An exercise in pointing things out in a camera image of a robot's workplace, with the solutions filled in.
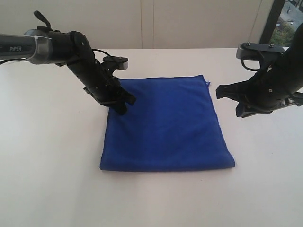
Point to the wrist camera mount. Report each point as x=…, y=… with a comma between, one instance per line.
x=263, y=53
x=120, y=63

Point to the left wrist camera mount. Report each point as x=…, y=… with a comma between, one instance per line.
x=120, y=63

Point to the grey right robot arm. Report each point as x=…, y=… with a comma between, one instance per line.
x=296, y=47

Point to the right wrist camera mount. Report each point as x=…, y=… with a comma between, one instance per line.
x=263, y=53

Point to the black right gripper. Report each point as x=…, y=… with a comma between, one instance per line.
x=267, y=90

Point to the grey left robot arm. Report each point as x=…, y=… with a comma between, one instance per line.
x=74, y=51

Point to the blue microfiber cloth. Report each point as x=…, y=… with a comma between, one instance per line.
x=172, y=127

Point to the black window frame post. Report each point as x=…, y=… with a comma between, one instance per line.
x=271, y=21

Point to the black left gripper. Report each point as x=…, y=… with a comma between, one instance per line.
x=99, y=82

